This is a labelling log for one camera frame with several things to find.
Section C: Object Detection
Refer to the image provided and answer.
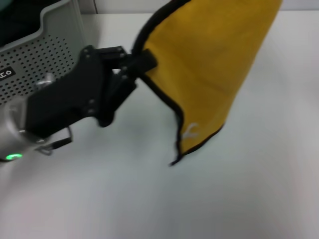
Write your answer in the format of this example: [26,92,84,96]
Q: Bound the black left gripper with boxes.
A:
[26,45,138,137]

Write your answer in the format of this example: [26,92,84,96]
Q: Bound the yellow towel with black hem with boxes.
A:
[131,0,284,167]

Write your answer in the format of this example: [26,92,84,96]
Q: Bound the grey perforated storage box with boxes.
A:
[0,0,103,105]

